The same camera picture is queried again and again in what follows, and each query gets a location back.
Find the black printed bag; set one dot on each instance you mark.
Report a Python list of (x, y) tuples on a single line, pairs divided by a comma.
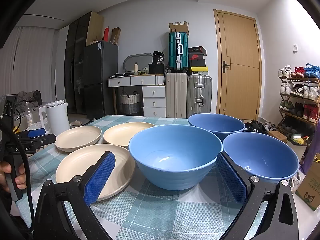
[(158, 57)]

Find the black glass cabinet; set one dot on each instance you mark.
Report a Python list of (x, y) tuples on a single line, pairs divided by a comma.
[(75, 55)]

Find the dark grey refrigerator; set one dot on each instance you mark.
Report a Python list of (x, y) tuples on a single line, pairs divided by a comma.
[(100, 80)]

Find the pile of sandals and sneakers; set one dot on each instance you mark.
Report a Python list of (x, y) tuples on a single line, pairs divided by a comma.
[(257, 126)]

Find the blue bowl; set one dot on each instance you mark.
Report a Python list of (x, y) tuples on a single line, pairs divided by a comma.
[(215, 123), (175, 150), (262, 152)]

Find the arched mirror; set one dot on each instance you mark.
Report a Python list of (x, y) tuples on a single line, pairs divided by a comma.
[(140, 54)]

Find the clear plastic bottle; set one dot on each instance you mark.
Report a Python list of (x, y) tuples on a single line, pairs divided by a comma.
[(29, 117)]

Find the white drawer unit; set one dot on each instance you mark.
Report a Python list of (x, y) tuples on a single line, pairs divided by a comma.
[(154, 102)]

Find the black white patterned rug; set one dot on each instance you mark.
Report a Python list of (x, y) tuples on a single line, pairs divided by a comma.
[(92, 121)]

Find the flat brown cardboard box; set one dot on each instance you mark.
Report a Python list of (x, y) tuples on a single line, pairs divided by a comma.
[(115, 36)]

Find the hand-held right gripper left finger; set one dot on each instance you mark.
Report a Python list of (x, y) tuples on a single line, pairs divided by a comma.
[(100, 177)]

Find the clear plastic bag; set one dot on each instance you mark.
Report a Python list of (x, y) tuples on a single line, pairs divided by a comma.
[(40, 125)]

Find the wooden shoe rack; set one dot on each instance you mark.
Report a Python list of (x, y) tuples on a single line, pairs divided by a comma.
[(298, 117)]

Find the wooden door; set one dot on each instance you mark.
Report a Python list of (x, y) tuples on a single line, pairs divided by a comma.
[(240, 80)]

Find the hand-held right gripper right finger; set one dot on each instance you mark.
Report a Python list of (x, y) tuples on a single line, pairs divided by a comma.
[(231, 177)]

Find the beige slipper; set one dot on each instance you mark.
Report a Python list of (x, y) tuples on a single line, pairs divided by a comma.
[(75, 122)]

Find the large brown cardboard sheet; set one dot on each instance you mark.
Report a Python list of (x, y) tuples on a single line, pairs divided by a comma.
[(95, 27)]

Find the purple bag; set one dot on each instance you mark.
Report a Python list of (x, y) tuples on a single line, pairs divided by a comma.
[(312, 155)]

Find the yellow black shoebox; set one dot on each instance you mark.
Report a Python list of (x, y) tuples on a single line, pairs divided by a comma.
[(198, 70)]

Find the row of assorted shoes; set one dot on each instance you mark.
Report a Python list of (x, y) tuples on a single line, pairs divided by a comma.
[(310, 92)]

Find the woven laundry basket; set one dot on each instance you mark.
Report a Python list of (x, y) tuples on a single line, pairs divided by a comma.
[(130, 105)]

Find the white curtain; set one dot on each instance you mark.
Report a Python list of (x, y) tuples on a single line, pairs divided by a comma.
[(32, 62)]

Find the beige suitcase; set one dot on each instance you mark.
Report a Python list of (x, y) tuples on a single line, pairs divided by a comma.
[(176, 95)]

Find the person's left hand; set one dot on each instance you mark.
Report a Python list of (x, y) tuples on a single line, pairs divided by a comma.
[(21, 180)]

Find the silver suitcase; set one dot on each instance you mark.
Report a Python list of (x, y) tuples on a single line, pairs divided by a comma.
[(200, 97)]

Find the teal suitcase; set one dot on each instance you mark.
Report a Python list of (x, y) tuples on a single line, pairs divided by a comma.
[(173, 52)]

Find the white dressing desk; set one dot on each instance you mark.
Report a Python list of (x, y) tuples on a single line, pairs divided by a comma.
[(125, 80)]

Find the beige plate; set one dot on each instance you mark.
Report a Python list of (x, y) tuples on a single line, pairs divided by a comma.
[(125, 133), (75, 170), (77, 137)]

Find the black red shoebox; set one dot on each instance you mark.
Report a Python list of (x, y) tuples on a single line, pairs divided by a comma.
[(197, 50)]

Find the black storage bin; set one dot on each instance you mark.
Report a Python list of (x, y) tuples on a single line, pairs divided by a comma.
[(156, 68)]

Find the green printed cardboard box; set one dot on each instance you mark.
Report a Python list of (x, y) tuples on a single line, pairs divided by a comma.
[(310, 190)]

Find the black basket with packets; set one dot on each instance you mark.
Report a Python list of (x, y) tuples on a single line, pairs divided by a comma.
[(297, 140)]

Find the white bottle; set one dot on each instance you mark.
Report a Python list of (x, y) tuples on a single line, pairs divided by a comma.
[(136, 68)]

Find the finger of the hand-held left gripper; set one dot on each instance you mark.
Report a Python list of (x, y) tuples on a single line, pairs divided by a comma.
[(47, 140), (37, 132)]

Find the dark clothes pile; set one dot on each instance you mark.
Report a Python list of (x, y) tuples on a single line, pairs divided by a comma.
[(30, 96)]

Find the white wall switch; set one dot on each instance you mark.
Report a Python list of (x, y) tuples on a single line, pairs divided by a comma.
[(295, 48)]

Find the white electric kettle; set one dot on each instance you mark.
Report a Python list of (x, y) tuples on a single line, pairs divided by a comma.
[(58, 120)]

